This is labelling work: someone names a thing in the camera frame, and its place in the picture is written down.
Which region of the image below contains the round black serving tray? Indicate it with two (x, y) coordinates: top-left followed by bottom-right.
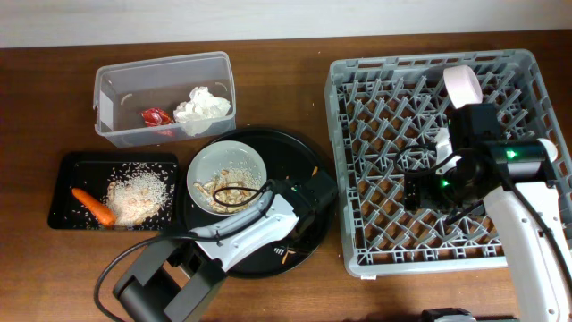
(173, 128), (335, 279)

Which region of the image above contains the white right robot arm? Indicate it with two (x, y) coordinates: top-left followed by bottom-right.
(404, 140), (571, 321)

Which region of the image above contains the white cup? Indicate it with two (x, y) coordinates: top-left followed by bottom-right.
(537, 138), (559, 163)

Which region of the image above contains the spilled rice pile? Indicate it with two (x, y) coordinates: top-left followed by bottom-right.
(101, 174), (166, 230)

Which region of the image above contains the pink bowl with rice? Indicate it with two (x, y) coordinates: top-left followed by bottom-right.
(443, 65), (483, 109)

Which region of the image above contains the black rectangular tray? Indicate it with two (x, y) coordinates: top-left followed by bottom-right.
(47, 152), (179, 231)

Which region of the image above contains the grey dishwasher rack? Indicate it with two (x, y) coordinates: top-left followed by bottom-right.
(324, 49), (571, 279)

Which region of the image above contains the wooden chopstick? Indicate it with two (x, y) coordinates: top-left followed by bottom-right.
(282, 166), (318, 265)

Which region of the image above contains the grey plate with food scraps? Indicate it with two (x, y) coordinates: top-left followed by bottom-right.
(187, 140), (267, 216)

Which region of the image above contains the white tissue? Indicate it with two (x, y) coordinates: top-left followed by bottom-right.
(173, 87), (231, 136)

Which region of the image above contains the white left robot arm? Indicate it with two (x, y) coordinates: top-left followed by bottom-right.
(113, 172), (338, 321)

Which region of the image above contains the orange carrot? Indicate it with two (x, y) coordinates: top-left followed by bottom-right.
(71, 188), (116, 227)

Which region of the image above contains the clear plastic waste bin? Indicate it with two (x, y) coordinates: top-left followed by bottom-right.
(93, 51), (236, 148)

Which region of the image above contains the red snack wrapper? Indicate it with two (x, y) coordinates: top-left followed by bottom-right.
(140, 107), (174, 127)

